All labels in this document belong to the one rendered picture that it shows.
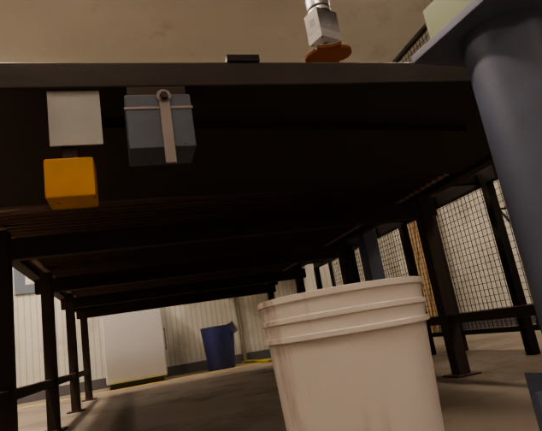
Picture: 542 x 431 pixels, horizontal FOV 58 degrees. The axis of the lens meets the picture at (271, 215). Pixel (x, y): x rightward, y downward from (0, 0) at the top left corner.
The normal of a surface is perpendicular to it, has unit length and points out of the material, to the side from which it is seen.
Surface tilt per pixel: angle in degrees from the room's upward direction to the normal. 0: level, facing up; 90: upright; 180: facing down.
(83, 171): 90
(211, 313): 90
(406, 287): 92
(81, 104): 90
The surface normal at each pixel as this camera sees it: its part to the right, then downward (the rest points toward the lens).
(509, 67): -0.60, -0.09
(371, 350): 0.10, -0.19
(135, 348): 0.31, -0.27
